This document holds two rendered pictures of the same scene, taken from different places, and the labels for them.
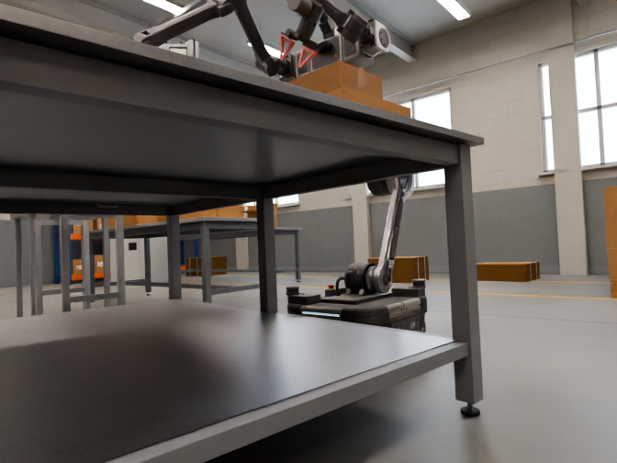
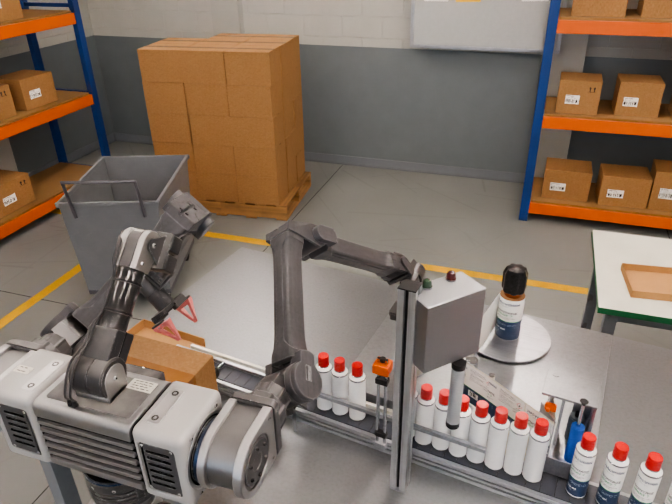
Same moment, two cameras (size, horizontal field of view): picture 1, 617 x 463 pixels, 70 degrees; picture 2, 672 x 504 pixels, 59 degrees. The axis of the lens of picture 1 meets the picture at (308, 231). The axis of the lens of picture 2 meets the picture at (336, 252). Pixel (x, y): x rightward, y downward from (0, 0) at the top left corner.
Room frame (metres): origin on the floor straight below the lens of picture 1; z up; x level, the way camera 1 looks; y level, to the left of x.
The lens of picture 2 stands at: (3.03, -0.06, 2.22)
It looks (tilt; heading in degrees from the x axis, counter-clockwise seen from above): 29 degrees down; 159
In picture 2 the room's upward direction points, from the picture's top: 1 degrees counter-clockwise
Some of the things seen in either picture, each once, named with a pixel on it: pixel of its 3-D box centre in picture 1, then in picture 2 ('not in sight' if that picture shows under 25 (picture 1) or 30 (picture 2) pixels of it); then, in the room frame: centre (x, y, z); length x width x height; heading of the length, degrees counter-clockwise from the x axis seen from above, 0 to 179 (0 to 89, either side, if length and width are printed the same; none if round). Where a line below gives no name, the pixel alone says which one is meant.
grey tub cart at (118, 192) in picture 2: not in sight; (135, 222); (-0.83, -0.03, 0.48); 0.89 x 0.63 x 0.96; 159
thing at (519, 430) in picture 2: not in sight; (517, 443); (2.13, 0.80, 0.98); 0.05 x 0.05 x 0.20
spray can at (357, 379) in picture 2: not in sight; (357, 390); (1.77, 0.48, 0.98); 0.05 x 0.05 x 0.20
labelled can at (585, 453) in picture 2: not in sight; (582, 464); (2.25, 0.91, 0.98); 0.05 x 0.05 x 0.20
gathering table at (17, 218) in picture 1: (61, 263); not in sight; (3.71, 2.09, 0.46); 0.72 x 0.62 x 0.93; 42
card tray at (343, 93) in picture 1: (334, 121); (150, 351); (1.15, -0.08, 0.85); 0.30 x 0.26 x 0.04; 42
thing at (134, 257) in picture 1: (139, 246); not in sight; (7.29, 2.82, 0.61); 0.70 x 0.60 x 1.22; 61
